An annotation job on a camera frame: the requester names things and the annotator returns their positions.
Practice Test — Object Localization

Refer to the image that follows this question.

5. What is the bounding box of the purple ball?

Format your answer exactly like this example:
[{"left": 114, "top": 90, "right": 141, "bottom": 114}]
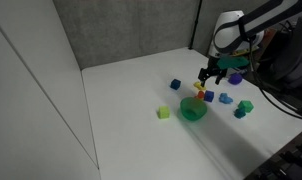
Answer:
[{"left": 228, "top": 72, "right": 244, "bottom": 86}]

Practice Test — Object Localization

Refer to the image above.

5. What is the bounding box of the green plastic bowl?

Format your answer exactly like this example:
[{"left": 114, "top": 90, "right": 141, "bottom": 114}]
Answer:
[{"left": 179, "top": 96, "right": 208, "bottom": 123}]

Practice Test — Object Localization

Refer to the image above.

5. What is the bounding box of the black cable to gripper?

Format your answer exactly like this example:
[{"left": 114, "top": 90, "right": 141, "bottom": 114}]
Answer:
[{"left": 246, "top": 34, "right": 302, "bottom": 123}]

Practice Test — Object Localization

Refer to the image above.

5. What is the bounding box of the dark office chair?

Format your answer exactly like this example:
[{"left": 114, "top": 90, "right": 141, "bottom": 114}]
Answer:
[{"left": 267, "top": 16, "right": 302, "bottom": 88}]

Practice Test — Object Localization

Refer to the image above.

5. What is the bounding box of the orange toy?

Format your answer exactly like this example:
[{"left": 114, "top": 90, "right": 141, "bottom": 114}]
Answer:
[{"left": 194, "top": 90, "right": 206, "bottom": 100}]

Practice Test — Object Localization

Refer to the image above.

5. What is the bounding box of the yellow toy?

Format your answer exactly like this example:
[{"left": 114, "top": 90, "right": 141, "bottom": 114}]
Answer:
[{"left": 193, "top": 81, "right": 207, "bottom": 92}]

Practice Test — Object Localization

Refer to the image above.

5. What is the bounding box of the light blue toy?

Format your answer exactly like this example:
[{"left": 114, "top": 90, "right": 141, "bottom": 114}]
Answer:
[{"left": 218, "top": 92, "right": 234, "bottom": 105}]

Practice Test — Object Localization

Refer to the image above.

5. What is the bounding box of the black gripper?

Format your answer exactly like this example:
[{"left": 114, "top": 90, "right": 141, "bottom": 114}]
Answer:
[{"left": 199, "top": 57, "right": 225, "bottom": 84}]

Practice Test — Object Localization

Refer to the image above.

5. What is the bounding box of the teal toy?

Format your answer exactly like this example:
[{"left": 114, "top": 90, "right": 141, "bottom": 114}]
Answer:
[{"left": 233, "top": 107, "right": 247, "bottom": 120}]

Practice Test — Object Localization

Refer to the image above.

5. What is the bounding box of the black stand pole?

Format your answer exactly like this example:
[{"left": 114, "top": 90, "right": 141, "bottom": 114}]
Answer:
[{"left": 188, "top": 0, "right": 203, "bottom": 51}]

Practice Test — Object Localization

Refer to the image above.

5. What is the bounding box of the lime green cube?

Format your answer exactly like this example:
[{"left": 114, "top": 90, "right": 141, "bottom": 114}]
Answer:
[{"left": 157, "top": 105, "right": 171, "bottom": 120}]

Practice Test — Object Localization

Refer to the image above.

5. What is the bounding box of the dark blue cube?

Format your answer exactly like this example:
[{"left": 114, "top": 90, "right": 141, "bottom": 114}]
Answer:
[{"left": 169, "top": 78, "right": 182, "bottom": 91}]

